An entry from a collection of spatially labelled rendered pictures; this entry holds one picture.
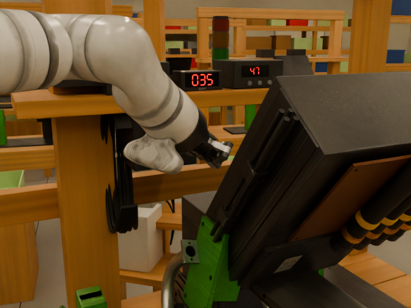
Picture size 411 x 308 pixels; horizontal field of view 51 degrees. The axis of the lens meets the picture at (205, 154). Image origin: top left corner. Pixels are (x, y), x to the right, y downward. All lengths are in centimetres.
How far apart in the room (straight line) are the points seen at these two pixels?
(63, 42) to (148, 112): 16
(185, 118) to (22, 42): 25
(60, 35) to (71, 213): 83
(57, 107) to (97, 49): 57
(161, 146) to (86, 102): 46
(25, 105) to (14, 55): 62
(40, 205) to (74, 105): 37
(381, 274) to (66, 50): 144
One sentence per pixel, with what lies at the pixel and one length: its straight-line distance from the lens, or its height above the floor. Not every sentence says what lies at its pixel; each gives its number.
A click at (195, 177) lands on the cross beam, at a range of 137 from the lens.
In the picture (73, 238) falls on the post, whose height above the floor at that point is 116.
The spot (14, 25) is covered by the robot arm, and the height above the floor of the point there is 167.
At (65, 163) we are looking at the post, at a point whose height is 136.
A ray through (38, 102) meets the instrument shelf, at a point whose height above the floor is 153.
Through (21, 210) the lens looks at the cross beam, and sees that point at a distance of 127.
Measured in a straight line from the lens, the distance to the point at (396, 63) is 617.
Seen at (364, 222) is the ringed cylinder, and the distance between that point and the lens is 86.
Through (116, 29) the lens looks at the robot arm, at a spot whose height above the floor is 167.
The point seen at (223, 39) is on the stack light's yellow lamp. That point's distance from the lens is 127.
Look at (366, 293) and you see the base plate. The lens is 151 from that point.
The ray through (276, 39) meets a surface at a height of 177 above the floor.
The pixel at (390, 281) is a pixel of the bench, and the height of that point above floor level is 88.
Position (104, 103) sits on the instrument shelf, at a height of 153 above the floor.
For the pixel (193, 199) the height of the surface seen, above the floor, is 124.
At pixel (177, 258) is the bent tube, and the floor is 118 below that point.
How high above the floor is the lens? 165
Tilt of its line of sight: 14 degrees down
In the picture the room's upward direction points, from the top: straight up
